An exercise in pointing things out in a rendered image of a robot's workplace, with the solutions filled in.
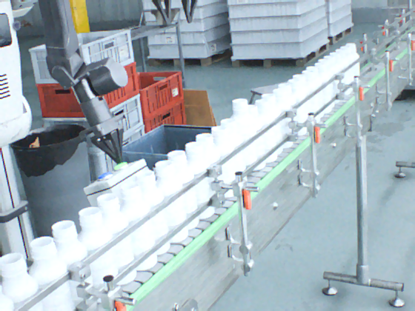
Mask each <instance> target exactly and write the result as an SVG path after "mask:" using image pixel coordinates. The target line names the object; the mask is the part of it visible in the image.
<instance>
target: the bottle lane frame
mask: <svg viewBox="0 0 415 311"><path fill-rule="evenodd" d="M395 58H399V61H393V63H392V65H393V71H391V70H390V92H391V93H392V95H391V103H392V102H393V101H394V100H395V99H396V97H397V96H398V95H399V94H400V93H401V92H402V91H403V89H404V88H405V86H406V85H407V84H408V83H407V80H402V79H401V78H400V77H399V72H400V71H401V73H402V78H408V74H407V70H401V69H400V68H399V62H401V63H402V69H408V48H406V49H405V50H403V51H402V52H401V53H400V54H399V55H397V56H396V57H395ZM366 84H369V85H370V88H364V90H363V91H364V99H363V101H361V100H360V91H359V104H360V124H362V129H361V136H362V137H363V136H364V134H366V132H367V131H368V130H369V129H370V128H371V109H372V108H373V107H374V105H376V106H377V110H378V119H379V117H380V116H381V115H382V114H383V113H384V112H385V110H386V108H385V105H384V104H378V103H377V102H376V96H377V95H378V96H379V103H386V97H385V94H378V92H377V91H376V84H378V85H379V92H380V93H385V68H383V69H382V70H380V72H379V73H378V74H376V75H375V76H374V77H373V78H372V79H371V80H370V81H369V82H368V83H366ZM346 114H347V117H348V123H349V124H356V120H355V95H353V97H352V98H350V99H349V100H348V101H347V102H346V103H345V104H344V105H342V106H341V107H340V108H339V109H338V111H337V112H335V113H334V114H333V115H332V116H331V117H330V118H329V119H328V120H327V121H326V122H324V124H328V128H327V129H326V128H321V130H320V142H319V143H316V166H317V169H318V170H319V171H320V177H319V185H320V186H321V185H322V184H323V183H324V181H325V180H326V179H327V178H328V176H329V175H330V174H331V173H332V172H333V171H334V170H335V168H336V167H337V166H338V165H339V164H340V163H341V161H342V160H343V159H344V158H345V157H346V155H347V154H348V153H349V152H350V151H351V150H352V149H353V148H354V147H355V146H356V142H355V141H354V138H348V137H347V136H346V135H345V128H346V127H348V135H349V136H356V131H355V130H354V126H348V125H347V124H345V115H346ZM299 158H302V160H303V162H302V167H303V169H304V170H311V150H310V136H308V137H307V138H306V139H305V140H304V141H303V142H302V143H301V144H300V145H298V147H297V148H296V149H294V150H293V151H292V152H291V153H288V155H287V156H286V157H285V158H283V160H282V161H280V162H279V163H278V164H277V165H276V166H275V167H273V169H272V170H271V171H270V172H269V173H267V175H266V176H265V177H264V178H261V179H260V181H258V182H257V183H256V184H254V186H255V187H260V191H259V192H251V194H250V202H251V209H250V210H246V216H247V226H248V240H249V241H251V242H252V243H253V249H252V250H251V252H252V259H253V260H254V261H255V260H256V258H257V257H258V256H259V255H260V254H261V253H262V251H263V250H264V249H265V248H266V247H267V246H268V245H269V243H270V242H272V240H273V239H274V238H275V237H277V236H278V234H279V232H280V231H281V230H282V229H283V228H284V227H285V225H286V224H287V223H288V222H289V221H290V220H291V219H292V218H293V217H294V216H295V215H296V213H297V212H298V211H299V210H300V209H301V208H302V206H303V205H304V203H305V202H306V201H307V200H308V199H309V198H310V197H311V196H312V195H313V194H312V193H311V187H303V186H302V185H301V184H299V174H300V173H301V172H303V171H302V170H299V165H298V159H299ZM303 176H304V177H303V182H304V184H308V185H312V179H311V178H310V173H306V172H303ZM218 216H219V217H218V218H217V219H216V220H215V221H214V222H213V223H210V225H209V226H208V227H207V228H206V229H205V230H202V232H201V233H200V234H199V235H198V236H197V237H195V238H193V240H192V241H191V242H190V243H189V244H188V245H187V246H183V249H181V250H180V251H179V252H178V254H177V255H173V258H172V259H171V260H170V261H169V262H167V263H166V264H163V268H161V269H160V270H159V271H158V272H157V273H152V276H151V277H150V278H149V279H148V280H147V281H146V282H144V283H140V284H141V286H140V287H139V288H138V289H137V290H136V291H135V292H133V293H128V295H129V297H131V298H136V299H137V305H136V306H134V307H133V306H130V305H127V306H126V307H127V311H179V310H180V308H181V307H182V306H183V305H184V303H186V302H187V301H188V300H189V299H190V298H193V299H195V300H196V301H197V303H198V309H199V311H210V309H211V308H212V307H213V306H214V305H215V304H216V302H217V301H218V300H219V299H221V298H222V296H223V295H224V294H225V293H226V292H227V291H228V290H229V289H230V288H231V287H232V286H233V284H234V283H235V282H236V281H237V280H238V279H239V277H240V276H241V275H242V274H243V273H244V272H243V271H242V270H241V267H240V266H241V264H242V262H241V261H238V262H237V261H233V259H232V258H231V257H229V253H228V245H229V244H230V243H231V241H230V240H227V232H226V228H227V227H228V226H229V225H230V226H231V229H232V231H231V234H232V239H233V240H234V241H242V240H240V238H241V232H240V224H239V208H238V201H237V202H234V203H233V205H232V206H230V207H229V208H226V211H225V212H223V213H222V214H221V215H218Z"/></svg>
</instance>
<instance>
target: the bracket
mask: <svg viewBox="0 0 415 311"><path fill-rule="evenodd" d="M400 34H401V33H400V31H399V30H395V31H394V36H396V38H395V42H396V45H394V50H400V45H398V42H401V41H406V43H407V45H408V69H402V63H401V62H399V68H400V69H401V70H407V74H408V78H402V73H401V71H400V72H399V77H400V78H401V79H402V80H407V83H408V85H411V82H412V81H413V78H411V74H412V72H413V69H412V68H411V51H414V42H415V39H413V38H412V37H411V33H407V38H406V39H401V38H400V37H399V38H398V36H399V35H400ZM375 54H376V49H370V54H369V55H372V56H373V57H371V62H373V65H371V66H370V68H371V70H370V71H376V65H374V62H377V61H384V63H385V93H380V92H379V85H378V84H376V91H377V92H378V94H385V97H386V103H379V96H378V95H377V96H376V102H377V103H378V104H384V105H385V108H386V111H390V108H391V106H392V103H391V95H392V93H391V92H390V70H391V71H393V65H392V63H393V61H399V58H390V55H389V50H385V57H384V58H377V57H374V55H375ZM335 76H336V81H339V83H338V84H337V87H338V90H340V93H337V94H336V95H337V100H343V99H344V98H345V93H342V90H344V89H345V88H353V91H354V92H355V120H356V124H349V123H348V117H347V114H346V115H345V124H347V125H348V126H354V130H355V131H356V136H349V135H348V127H346V128H345V135H346V136H347V137H348V138H354V141H355V142H356V147H361V142H362V140H363V137H362V136H361V129H362V124H360V104H359V91H360V100H361V101H363V99H364V91H363V90H364V88H370V85H369V84H360V81H359V77H358V76H354V77H353V80H354V83H353V84H345V83H342V80H343V79H345V77H344V73H337V74H335ZM285 112H287V116H286V117H285V118H290V121H289V122H288V127H289V129H291V132H289V133H288V134H287V136H288V140H287V141H296V140H297V139H298V133H295V132H294V130H293V129H296V128H297V127H307V132H309V135H310V150H311V170H304V169H303V167H302V162H303V160H302V158H299V159H298V165H299V170H302V171H303V172H306V173H310V178H311V179H312V185H308V184H304V182H303V177H304V176H303V172H301V173H300V174H299V184H301V185H302V186H303V187H311V193H312V194H313V198H318V192H319V191H320V190H321V187H320V185H319V177H320V171H319V170H318V169H317V166H316V143H319V142H320V130H321V128H326V129H327V128H328V124H317V121H316V119H314V113H312V112H311V113H308V122H307V123H298V121H294V120H293V119H294V118H295V116H296V109H292V108H288V109H287V110H286V111H285ZM315 132H316V136H315ZM206 170H207V171H208V176H207V177H208V178H215V180H214V181H213V182H212V190H215V191H216V194H215V195H213V196H212V197H211V198H209V199H211V200H212V205H211V206H210V207H221V206H222V205H223V204H225V195H220V194H219V191H221V190H223V189H230V190H233V196H234V197H237V200H238V208H239V224H240V232H241V238H240V240H242V241H234V240H233V239H232V234H231V231H232V229H231V226H230V225H229V226H228V227H227V228H226V232H227V240H230V241H231V243H230V244H229V245H228V253H229V257H231V258H232V259H233V261H237V262H238V261H241V262H242V264H241V266H240V267H241V270H242V271H243V272H244V276H245V277H249V276H251V270H252V269H253V267H254V266H255V261H254V260H253V259H252V252H251V250H252V249H253V243H252V242H251V241H249V240H248V226H247V216H246V210H250V209H251V202H250V194H251V192H259V191H260V187H255V186H248V185H247V180H246V179H243V175H242V174H243V172H235V176H236V181H235V182H233V183H232V184H226V183H224V181H223V180H218V177H219V176H220V175H222V165H218V164H212V165H210V166H209V167H207V169H206ZM233 244H241V245H240V246H239V251H240V253H241V254H242V258H236V257H235V256H234V255H233ZM67 271H70V274H71V279H70V280H71V281H77V282H80V284H79V285H78V286H77V287H76V291H77V295H78V297H80V298H83V299H84V300H83V301H81V302H80V303H79V304H77V305H76V306H75V308H77V309H78V311H98V307H97V303H96V301H94V300H90V299H89V298H90V297H91V296H96V297H99V298H100V299H101V304H102V307H103V309H104V310H109V311H127V307H126V306H127V305H130V306H133V307H134V306H136V305H137V299H136V298H131V297H127V296H123V293H122V286H121V285H118V284H114V280H113V279H114V277H113V276H112V275H105V276H104V277H103V278H102V279H103V282H104V290H103V291H101V290H98V289H95V288H94V287H93V284H92V283H89V282H86V281H84V280H85V279H87V278H88V277H89V276H91V271H90V265H89V264H86V263H82V262H76V263H75V264H74V265H73V266H71V267H69V268H68V269H67Z"/></svg>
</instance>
